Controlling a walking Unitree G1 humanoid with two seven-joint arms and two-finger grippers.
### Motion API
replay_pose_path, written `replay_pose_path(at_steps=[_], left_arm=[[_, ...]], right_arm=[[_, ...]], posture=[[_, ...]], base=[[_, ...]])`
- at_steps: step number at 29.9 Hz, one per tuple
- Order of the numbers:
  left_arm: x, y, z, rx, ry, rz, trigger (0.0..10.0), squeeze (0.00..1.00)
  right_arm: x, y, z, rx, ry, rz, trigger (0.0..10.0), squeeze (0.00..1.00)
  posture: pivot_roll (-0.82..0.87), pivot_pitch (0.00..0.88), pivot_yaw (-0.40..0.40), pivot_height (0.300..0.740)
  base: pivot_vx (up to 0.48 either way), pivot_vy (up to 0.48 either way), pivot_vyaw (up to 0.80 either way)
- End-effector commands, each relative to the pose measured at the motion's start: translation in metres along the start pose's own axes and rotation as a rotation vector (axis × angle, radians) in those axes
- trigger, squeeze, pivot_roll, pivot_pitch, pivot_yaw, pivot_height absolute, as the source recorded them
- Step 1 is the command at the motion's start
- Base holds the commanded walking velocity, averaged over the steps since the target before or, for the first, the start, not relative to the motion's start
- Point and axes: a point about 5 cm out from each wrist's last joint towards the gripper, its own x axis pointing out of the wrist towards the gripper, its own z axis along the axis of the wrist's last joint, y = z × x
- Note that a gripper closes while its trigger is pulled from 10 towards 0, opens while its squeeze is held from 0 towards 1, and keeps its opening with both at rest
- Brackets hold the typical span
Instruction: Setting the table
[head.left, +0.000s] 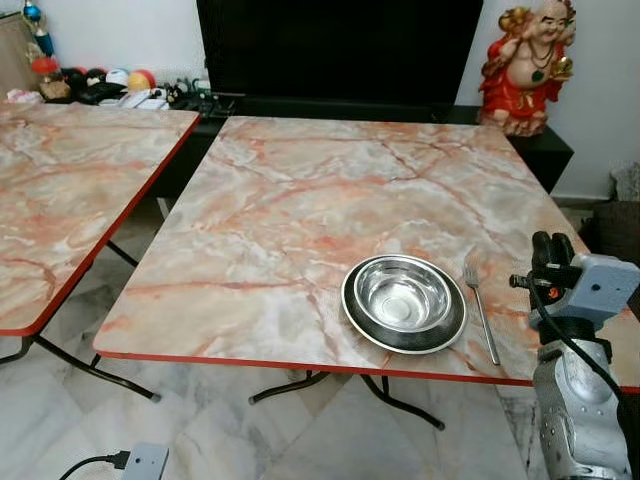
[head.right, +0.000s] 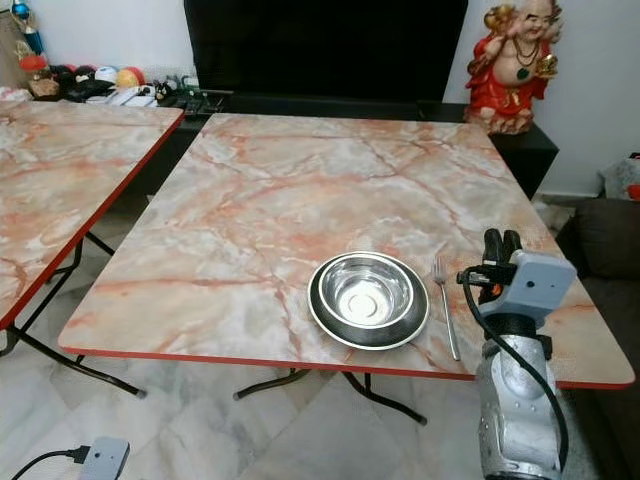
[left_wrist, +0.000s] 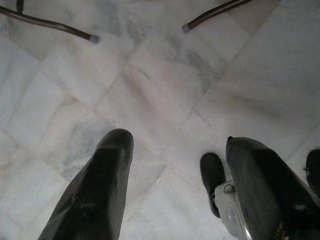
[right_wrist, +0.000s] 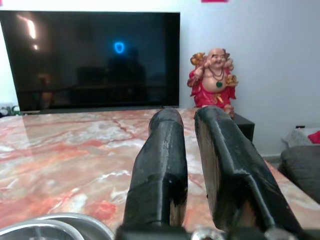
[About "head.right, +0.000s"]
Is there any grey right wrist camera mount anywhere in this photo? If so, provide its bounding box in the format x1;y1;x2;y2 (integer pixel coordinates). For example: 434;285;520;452
500;250;579;319

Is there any blue and gold trophy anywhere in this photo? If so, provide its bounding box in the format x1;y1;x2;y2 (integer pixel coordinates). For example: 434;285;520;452
10;0;46;58

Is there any red laughing Buddha statue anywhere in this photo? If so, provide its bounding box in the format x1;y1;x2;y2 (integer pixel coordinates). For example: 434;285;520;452
464;0;563;136

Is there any black television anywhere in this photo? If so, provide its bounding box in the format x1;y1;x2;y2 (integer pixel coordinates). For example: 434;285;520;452
183;0;471;103

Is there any grey cloth pile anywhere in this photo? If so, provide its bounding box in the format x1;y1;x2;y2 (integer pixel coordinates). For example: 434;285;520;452
600;153;640;201

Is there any stainless steel plate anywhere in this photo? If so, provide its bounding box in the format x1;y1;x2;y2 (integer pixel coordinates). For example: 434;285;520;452
307;250;431;351

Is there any stainless steel bowl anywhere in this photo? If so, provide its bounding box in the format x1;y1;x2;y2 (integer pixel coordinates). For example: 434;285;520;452
317;253;418;329

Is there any orange ball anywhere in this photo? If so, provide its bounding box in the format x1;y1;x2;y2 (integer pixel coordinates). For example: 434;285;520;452
117;66;146;91

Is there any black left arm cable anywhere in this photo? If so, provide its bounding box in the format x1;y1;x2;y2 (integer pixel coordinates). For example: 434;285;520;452
10;445;89;480

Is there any dark brown sofa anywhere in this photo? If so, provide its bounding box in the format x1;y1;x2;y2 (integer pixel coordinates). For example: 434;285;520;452
558;195;640;480

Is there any black plush toy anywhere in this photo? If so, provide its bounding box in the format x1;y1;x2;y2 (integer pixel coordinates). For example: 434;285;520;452
55;65;96;98

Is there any silver metal fork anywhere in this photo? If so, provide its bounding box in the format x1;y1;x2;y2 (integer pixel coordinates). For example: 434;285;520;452
432;255;463;363

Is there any marble-pattern folding table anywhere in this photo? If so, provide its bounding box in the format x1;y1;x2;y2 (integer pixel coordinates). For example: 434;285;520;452
0;100;186;401
57;112;636;426

